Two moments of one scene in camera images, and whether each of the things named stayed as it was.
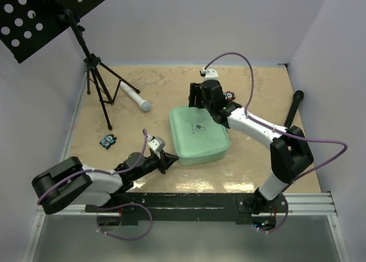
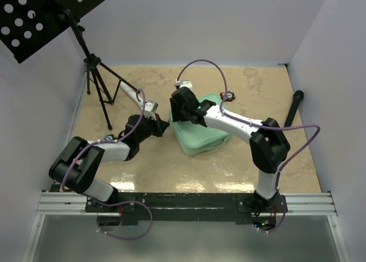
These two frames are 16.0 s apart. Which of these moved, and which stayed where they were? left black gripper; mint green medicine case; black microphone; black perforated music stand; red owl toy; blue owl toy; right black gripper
Moved: mint green medicine case; right black gripper; left black gripper
Stayed: black perforated music stand; blue owl toy; red owl toy; black microphone
